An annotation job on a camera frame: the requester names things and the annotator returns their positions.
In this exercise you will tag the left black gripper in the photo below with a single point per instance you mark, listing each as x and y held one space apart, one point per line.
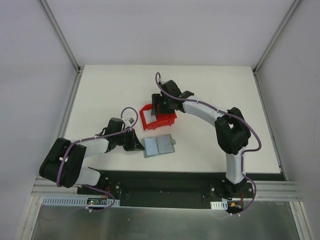
130 141

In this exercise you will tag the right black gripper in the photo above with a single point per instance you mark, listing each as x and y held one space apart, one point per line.
157 104

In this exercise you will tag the red plastic bin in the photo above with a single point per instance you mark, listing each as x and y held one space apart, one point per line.
152 122

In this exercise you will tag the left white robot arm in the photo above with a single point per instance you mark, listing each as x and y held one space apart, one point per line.
63 164

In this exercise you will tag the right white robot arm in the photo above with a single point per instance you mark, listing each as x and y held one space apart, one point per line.
232 134

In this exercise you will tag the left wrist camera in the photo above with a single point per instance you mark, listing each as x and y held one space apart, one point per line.
129 121

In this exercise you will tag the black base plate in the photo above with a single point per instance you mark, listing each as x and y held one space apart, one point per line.
180 190

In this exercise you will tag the right white cable duct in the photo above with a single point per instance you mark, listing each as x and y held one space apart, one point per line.
219 205

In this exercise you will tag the white cable duct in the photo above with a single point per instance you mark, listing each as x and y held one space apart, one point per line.
219 205
69 201

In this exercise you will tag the left white cable duct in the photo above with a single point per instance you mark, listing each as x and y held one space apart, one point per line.
69 201

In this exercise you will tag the left aluminium frame post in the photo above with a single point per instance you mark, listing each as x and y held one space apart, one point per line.
59 34

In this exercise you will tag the aluminium frame post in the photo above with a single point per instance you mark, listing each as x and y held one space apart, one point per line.
59 34
277 34

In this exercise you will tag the right aluminium frame post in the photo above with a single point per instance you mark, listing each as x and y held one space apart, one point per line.
277 34

